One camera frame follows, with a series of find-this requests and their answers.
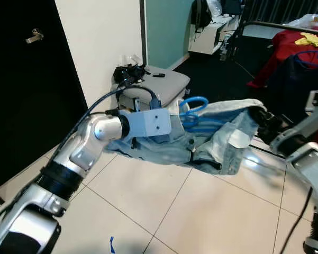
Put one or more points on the navy polo shirt white emblem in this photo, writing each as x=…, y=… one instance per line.
x=293, y=84

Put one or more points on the black door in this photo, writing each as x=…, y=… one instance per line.
x=21, y=106

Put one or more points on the clear plastic bag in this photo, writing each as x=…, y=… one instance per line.
x=133, y=59

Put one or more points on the blue plastic hanger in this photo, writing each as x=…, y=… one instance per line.
x=186, y=119

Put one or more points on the light blue denim garment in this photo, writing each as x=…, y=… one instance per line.
x=222, y=143

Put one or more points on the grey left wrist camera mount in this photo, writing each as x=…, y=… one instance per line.
x=148, y=124

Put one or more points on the small black remote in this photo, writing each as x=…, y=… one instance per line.
x=158, y=75

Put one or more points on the grey cushioned ottoman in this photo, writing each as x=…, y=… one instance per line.
x=169, y=84

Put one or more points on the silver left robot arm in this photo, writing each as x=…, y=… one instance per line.
x=74, y=153

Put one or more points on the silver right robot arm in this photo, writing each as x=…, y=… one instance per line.
x=307, y=159

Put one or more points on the red shirt with yellow print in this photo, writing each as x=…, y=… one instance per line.
x=285, y=45

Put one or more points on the black metal clothes rack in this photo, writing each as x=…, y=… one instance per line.
x=285, y=27

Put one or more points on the white cabinet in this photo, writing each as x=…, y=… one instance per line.
x=206, y=39

